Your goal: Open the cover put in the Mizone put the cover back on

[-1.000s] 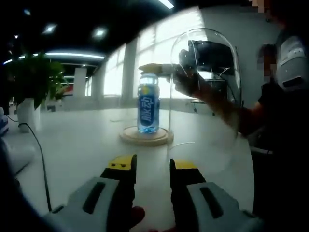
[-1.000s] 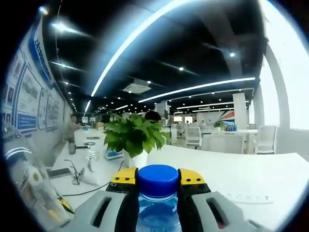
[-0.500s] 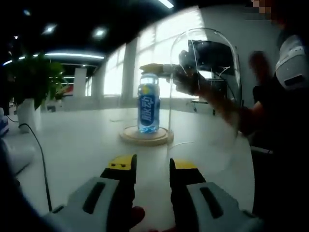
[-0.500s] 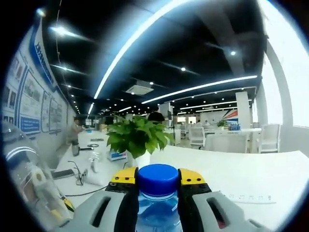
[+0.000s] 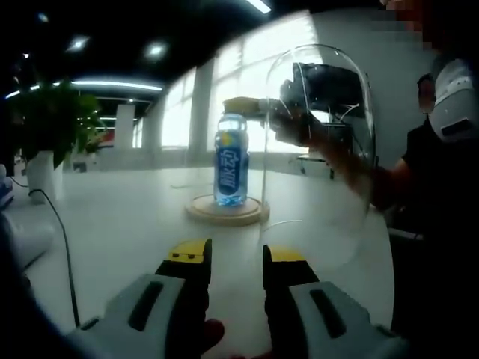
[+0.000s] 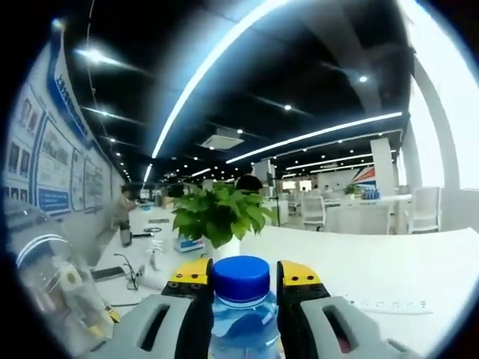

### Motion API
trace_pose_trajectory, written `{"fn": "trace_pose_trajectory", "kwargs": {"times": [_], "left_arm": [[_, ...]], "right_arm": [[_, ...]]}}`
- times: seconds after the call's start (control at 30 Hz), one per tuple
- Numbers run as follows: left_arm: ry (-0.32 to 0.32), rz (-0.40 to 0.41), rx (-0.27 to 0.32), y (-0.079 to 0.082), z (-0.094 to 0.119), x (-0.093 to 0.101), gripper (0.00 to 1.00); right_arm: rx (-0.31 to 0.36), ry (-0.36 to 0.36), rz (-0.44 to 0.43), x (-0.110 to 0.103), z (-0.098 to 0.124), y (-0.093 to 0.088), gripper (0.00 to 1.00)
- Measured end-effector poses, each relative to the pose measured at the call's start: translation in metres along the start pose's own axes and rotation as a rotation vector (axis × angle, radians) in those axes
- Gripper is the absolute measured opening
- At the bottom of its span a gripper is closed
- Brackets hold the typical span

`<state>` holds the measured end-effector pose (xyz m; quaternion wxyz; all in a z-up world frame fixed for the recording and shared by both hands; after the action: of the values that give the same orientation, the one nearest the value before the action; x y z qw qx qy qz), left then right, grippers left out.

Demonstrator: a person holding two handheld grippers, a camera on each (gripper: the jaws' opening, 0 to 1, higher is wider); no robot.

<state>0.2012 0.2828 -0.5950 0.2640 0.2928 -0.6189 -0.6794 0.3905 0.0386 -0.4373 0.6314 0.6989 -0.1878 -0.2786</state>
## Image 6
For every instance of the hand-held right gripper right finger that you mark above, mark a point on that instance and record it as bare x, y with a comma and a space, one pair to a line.
333, 325

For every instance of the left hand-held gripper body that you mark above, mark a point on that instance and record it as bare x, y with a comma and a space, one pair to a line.
73, 288

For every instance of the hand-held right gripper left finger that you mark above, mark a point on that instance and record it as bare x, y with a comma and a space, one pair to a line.
157, 325

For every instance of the clear glass dome cover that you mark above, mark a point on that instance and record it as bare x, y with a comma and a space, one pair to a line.
41, 261

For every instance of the blue Mizone drink bottle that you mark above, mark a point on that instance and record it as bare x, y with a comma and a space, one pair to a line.
241, 299

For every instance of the small clear glass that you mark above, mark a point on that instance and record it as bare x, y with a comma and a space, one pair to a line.
155, 254

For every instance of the blue and white box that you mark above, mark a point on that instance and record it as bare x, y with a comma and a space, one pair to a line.
189, 245

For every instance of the white plant pot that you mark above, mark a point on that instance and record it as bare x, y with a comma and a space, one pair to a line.
228, 248

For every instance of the white mesh chair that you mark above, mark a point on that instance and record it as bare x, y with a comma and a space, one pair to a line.
313, 211
426, 209

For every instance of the green leafy plant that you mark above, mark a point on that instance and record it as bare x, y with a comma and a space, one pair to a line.
221, 213

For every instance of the small potted plant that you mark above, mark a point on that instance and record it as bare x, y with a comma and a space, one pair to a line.
352, 190

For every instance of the row of blue bottles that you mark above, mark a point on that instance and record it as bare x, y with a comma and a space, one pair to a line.
371, 193

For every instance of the red and blue banner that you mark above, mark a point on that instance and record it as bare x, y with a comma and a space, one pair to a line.
366, 175

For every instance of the straight ceiling light strip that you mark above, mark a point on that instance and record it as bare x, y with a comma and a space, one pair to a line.
314, 136

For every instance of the ceiling air vent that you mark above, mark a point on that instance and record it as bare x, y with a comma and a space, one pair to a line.
222, 138

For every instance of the curved ceiling light strip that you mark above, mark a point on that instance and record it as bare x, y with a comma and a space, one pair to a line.
202, 75

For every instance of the blue and white wall poster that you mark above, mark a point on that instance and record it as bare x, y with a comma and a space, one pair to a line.
56, 175

